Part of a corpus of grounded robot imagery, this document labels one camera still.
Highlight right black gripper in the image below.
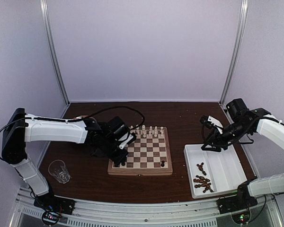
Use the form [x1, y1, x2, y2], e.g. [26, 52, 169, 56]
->
[202, 120, 251, 152]

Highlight brown chess pieces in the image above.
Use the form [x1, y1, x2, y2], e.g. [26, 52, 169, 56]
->
[196, 162, 207, 175]

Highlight wooden chess board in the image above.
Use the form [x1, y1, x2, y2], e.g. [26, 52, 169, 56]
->
[107, 126, 173, 176]

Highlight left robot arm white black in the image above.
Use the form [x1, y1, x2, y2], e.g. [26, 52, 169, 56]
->
[0, 108, 136, 210]

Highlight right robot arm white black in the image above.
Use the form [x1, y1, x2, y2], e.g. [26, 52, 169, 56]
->
[200, 98, 284, 209]

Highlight white chess pieces row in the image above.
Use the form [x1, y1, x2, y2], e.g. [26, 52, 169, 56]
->
[130, 125, 166, 139]

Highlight brown chess piece pile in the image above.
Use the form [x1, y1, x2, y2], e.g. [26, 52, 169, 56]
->
[193, 175, 214, 193]

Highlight white plastic compartment tray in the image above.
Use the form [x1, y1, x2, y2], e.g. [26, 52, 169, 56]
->
[184, 144, 247, 199]

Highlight patterned ceramic plate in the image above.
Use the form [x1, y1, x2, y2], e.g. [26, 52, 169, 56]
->
[73, 115, 87, 119]

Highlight clear drinking glass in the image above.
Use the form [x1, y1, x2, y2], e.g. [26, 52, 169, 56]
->
[48, 159, 71, 184]

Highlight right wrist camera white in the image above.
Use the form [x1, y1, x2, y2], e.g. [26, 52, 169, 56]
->
[200, 115, 224, 134]

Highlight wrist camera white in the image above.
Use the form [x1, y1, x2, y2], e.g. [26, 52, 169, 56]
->
[200, 115, 224, 134]
[118, 133, 136, 149]

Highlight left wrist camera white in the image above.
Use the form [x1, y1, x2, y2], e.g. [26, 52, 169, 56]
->
[118, 133, 136, 149]

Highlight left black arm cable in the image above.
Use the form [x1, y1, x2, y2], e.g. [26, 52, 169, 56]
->
[0, 105, 145, 161]

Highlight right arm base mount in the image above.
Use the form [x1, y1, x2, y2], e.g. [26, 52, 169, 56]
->
[217, 196, 257, 214]

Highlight front aluminium rail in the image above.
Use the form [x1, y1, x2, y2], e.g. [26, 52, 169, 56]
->
[7, 187, 284, 227]

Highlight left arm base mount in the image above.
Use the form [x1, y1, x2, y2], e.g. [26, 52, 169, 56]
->
[31, 189, 75, 215]

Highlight right aluminium frame post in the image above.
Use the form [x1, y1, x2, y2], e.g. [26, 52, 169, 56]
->
[219, 0, 249, 105]

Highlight aluminium frame post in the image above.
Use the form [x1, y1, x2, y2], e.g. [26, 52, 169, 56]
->
[40, 0, 70, 105]
[219, 0, 249, 105]

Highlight left aluminium frame post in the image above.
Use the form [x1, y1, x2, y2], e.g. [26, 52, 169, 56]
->
[40, 0, 70, 105]

